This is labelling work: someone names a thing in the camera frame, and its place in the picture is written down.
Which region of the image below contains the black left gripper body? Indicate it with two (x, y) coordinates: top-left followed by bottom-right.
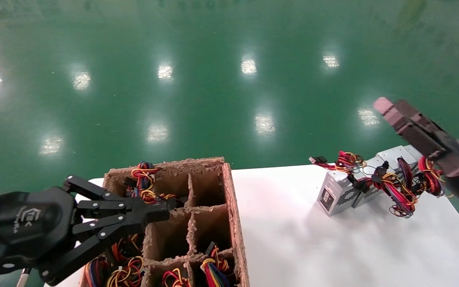
(0, 187), (81, 276)

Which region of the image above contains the brown cardboard divider box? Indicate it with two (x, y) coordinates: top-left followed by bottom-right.
(79, 157), (251, 287)

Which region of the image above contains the silver power supply with cables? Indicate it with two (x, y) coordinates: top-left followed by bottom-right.
(351, 145), (418, 218)
(404, 144), (454, 198)
(309, 151), (373, 217)

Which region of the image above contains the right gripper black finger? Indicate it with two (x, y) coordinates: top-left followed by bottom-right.
(374, 98), (445, 161)
(393, 100), (453, 151)

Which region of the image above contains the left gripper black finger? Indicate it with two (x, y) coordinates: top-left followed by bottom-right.
(63, 175), (177, 213)
(40, 210), (171, 286)

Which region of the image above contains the white cable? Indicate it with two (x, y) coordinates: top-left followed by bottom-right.
(16, 268), (31, 287)

